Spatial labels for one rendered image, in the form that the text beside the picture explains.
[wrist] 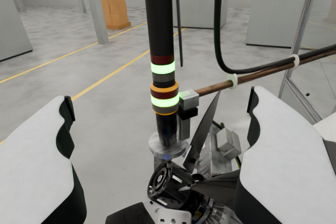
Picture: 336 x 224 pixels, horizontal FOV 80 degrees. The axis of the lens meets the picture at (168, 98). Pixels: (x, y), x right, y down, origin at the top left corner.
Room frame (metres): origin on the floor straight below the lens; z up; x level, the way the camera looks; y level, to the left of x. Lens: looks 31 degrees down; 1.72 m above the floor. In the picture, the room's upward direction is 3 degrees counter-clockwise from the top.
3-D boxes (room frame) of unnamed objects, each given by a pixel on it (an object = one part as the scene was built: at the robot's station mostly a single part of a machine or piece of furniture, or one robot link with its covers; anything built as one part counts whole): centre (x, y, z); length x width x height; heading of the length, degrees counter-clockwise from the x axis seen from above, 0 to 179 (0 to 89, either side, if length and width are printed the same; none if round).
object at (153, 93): (0.27, 0.00, 1.57); 0.04 x 0.04 x 0.01
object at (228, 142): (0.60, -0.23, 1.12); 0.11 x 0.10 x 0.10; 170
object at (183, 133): (0.28, 0.00, 1.50); 0.09 x 0.07 x 0.10; 115
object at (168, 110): (0.27, 0.00, 1.54); 0.04 x 0.04 x 0.01
